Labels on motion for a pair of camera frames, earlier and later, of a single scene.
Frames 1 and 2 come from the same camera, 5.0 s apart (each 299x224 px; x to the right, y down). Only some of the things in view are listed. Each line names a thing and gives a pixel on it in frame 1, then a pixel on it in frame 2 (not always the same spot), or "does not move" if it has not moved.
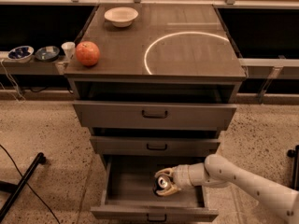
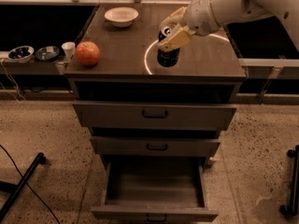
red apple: (88, 53) does not move
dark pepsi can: (162, 183) -> (167, 57)
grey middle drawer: (130, 146) does not move
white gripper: (181, 175) -> (201, 18)
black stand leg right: (295, 154) does not move
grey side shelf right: (269, 69) does not move
